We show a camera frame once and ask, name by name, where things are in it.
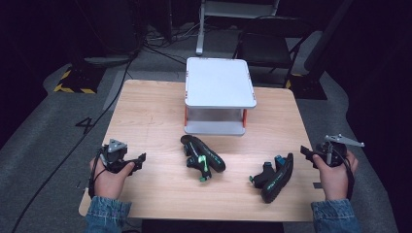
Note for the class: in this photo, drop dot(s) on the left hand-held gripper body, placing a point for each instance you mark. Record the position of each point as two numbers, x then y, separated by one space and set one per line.
115 154

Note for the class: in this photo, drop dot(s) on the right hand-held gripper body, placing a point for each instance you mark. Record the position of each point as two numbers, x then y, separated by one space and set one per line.
333 152

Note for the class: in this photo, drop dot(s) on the black sandal with blue buckle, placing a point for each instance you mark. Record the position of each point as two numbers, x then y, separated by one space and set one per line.
278 184

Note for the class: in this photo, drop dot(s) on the white two-tier shoe rack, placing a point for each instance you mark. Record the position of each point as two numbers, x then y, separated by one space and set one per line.
217 84

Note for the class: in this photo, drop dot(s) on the person's left hand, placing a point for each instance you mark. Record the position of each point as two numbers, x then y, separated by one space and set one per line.
110 183

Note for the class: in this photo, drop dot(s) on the person's right hand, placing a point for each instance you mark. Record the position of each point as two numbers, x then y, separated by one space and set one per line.
335 181

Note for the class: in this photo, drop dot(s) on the dark tape piece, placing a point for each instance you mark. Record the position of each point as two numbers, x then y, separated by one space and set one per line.
317 185

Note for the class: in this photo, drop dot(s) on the black stand base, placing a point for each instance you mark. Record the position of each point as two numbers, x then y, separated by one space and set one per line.
307 89

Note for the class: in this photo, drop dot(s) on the black folding chair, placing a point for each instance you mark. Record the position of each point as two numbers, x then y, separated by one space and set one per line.
262 48

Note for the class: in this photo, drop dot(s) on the black yellow striped base plate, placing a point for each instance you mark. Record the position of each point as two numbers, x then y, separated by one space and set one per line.
81 81

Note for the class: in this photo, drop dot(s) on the black slanted stand post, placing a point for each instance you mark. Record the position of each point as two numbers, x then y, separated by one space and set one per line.
327 35

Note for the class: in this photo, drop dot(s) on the white metal stand frame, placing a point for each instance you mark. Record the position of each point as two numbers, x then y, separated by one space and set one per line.
200 35

